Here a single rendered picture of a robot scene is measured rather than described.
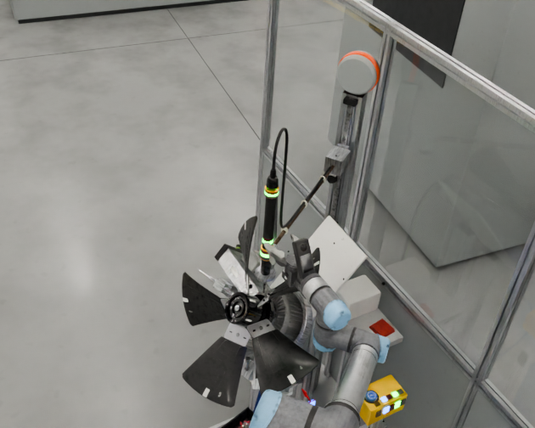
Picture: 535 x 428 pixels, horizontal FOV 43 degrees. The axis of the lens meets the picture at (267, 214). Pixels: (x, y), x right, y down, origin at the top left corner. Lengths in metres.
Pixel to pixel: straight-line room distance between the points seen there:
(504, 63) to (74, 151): 3.26
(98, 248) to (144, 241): 0.30
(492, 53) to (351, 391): 2.39
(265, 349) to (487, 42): 2.12
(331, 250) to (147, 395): 1.55
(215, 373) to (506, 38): 2.21
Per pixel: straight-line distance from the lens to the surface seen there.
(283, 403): 1.66
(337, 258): 2.59
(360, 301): 2.91
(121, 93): 6.21
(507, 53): 3.75
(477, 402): 2.80
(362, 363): 1.86
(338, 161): 2.60
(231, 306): 2.49
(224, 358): 2.54
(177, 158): 5.33
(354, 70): 2.53
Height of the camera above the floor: 3.04
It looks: 39 degrees down
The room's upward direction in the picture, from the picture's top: 4 degrees clockwise
